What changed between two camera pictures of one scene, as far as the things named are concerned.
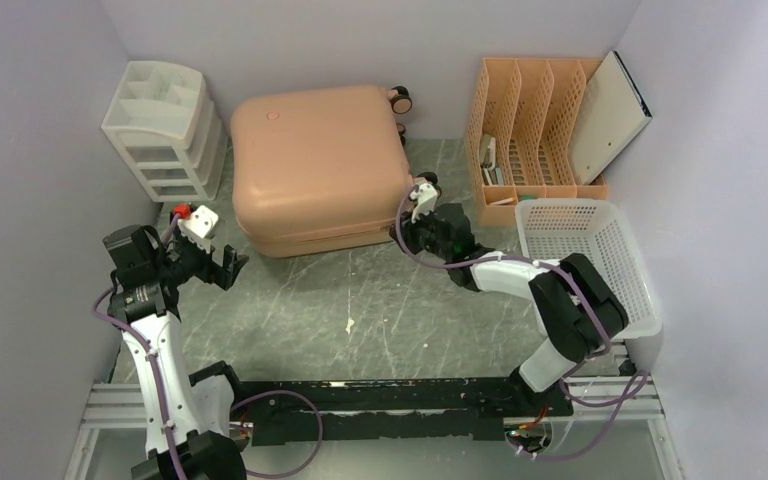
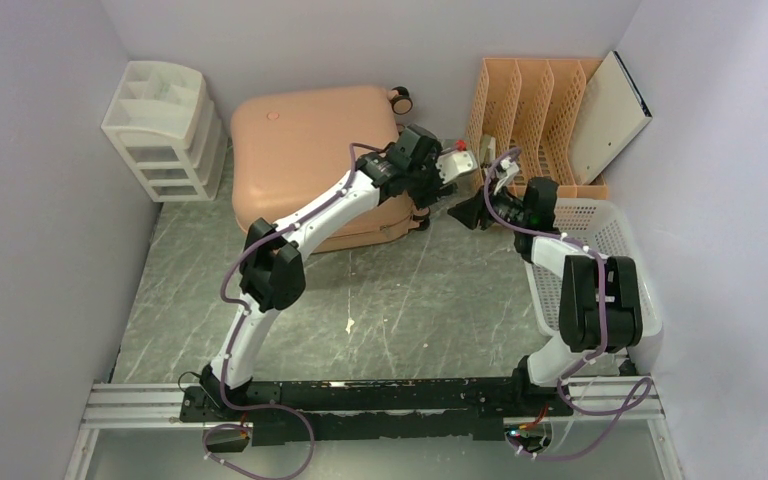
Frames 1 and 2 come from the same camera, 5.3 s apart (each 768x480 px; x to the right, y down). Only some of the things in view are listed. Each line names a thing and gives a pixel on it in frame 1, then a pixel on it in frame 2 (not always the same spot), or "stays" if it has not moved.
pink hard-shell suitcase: [317, 171] stays
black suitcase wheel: [401, 102] stays
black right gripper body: [422, 235] → [507, 210]
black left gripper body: [193, 261] → [426, 186]
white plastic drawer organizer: [161, 117] stays
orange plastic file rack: [522, 135] stays
